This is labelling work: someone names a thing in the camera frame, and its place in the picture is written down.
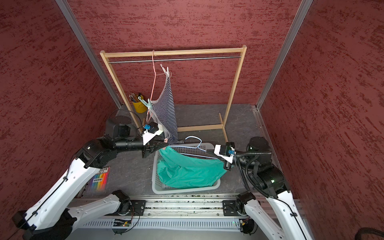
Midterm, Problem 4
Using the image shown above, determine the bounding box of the green tank top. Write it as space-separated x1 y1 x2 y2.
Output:
157 147 227 189

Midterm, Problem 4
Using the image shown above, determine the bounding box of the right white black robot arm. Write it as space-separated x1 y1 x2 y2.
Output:
207 137 312 240

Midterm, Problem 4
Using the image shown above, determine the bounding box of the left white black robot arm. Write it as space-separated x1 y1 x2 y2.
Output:
12 116 168 240

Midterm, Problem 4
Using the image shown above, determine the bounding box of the striped tank top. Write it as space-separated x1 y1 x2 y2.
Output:
150 75 184 145

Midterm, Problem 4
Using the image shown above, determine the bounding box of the white plastic laundry basket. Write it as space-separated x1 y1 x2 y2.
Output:
152 143 227 195

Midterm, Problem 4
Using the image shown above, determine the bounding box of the mint clothespin lower striped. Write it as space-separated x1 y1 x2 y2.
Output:
138 96 153 110

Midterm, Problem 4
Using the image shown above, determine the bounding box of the yellow pencil cup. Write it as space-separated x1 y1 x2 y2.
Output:
129 93 148 114

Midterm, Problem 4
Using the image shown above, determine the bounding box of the white clothespin top striped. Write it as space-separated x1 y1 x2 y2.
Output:
160 64 171 78

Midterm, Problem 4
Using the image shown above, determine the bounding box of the colourful card on floor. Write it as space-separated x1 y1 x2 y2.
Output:
88 167 110 193

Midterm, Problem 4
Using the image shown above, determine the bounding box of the wooden clothes rack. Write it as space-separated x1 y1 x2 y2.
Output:
100 45 248 142

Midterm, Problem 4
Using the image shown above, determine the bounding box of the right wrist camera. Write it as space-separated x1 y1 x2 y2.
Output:
214 142 236 164

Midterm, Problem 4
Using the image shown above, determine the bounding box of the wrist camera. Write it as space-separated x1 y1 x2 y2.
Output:
142 122 164 146
214 142 236 164

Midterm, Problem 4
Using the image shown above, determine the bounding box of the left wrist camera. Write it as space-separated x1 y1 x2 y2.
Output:
142 122 164 146

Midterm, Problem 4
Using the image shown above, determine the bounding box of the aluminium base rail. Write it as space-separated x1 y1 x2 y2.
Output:
62 196 304 218

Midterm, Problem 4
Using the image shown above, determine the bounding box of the pink wire hanger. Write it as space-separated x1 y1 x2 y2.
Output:
146 50 157 122

